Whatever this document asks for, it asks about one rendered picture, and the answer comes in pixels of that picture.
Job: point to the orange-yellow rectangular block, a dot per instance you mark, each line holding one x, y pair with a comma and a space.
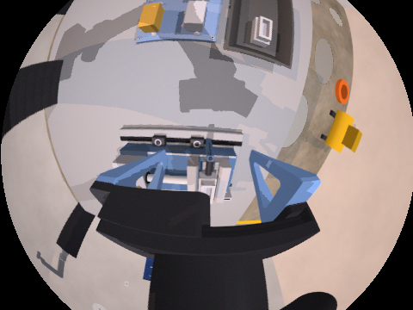
151, 18

